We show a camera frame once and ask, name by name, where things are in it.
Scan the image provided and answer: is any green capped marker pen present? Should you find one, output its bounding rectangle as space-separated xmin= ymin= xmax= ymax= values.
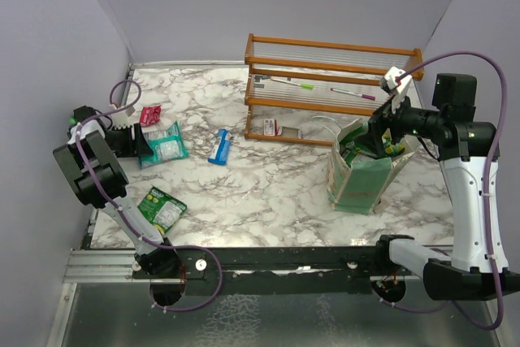
xmin=270 ymin=77 xmax=314 ymax=90

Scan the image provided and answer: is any wooden shelf rack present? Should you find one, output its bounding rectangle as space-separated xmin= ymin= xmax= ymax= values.
xmin=244 ymin=33 xmax=423 ymax=141

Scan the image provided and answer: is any red small snack packet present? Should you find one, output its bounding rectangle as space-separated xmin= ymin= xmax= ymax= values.
xmin=139 ymin=106 xmax=162 ymax=128

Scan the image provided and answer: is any purple cable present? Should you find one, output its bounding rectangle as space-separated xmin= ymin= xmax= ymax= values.
xmin=379 ymin=51 xmax=509 ymax=331
xmin=72 ymin=80 xmax=224 ymax=314

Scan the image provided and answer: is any purple capped marker pen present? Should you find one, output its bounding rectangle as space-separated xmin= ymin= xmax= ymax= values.
xmin=330 ymin=88 xmax=376 ymax=101

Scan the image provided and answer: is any teal snack bag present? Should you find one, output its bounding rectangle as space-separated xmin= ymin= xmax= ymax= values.
xmin=139 ymin=121 xmax=189 ymax=169

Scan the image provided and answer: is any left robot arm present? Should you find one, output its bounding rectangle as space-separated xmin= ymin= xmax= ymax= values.
xmin=53 ymin=106 xmax=223 ymax=278

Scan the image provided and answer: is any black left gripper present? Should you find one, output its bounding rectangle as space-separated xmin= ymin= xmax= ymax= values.
xmin=105 ymin=122 xmax=153 ymax=157

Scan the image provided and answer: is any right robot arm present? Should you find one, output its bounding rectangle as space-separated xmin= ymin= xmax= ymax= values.
xmin=366 ymin=67 xmax=519 ymax=301

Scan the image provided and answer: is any green Fox's candy bag back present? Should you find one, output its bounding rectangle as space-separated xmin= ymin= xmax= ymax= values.
xmin=339 ymin=121 xmax=374 ymax=166

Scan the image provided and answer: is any red white staples box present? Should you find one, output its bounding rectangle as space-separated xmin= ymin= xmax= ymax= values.
xmin=263 ymin=119 xmax=302 ymax=139

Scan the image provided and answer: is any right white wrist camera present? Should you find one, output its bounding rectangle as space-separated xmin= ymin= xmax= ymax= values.
xmin=379 ymin=67 xmax=413 ymax=112

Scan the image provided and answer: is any blue snack wrapper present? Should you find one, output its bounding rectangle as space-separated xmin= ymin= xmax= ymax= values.
xmin=208 ymin=128 xmax=232 ymax=166

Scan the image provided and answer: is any Fox's spring tea candy bag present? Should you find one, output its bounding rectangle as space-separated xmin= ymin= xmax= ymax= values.
xmin=382 ymin=130 xmax=405 ymax=158

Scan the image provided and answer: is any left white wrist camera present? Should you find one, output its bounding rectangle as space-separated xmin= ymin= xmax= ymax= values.
xmin=110 ymin=107 xmax=135 ymax=129

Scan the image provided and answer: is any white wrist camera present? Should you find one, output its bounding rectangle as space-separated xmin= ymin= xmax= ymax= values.
xmin=379 ymin=67 xmax=413 ymax=112
xmin=110 ymin=107 xmax=135 ymax=129

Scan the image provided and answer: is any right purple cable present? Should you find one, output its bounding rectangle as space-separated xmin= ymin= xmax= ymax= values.
xmin=379 ymin=51 xmax=509 ymax=331

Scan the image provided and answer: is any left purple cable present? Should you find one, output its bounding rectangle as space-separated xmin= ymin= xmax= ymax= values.
xmin=72 ymin=80 xmax=224 ymax=314

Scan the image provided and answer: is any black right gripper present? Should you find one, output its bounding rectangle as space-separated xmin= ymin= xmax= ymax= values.
xmin=354 ymin=85 xmax=444 ymax=154

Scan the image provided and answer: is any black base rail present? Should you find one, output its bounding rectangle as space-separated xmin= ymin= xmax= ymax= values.
xmin=132 ymin=245 xmax=410 ymax=297

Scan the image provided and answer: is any green beige paper bag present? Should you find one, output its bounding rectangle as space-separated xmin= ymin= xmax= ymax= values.
xmin=326 ymin=119 xmax=419 ymax=215

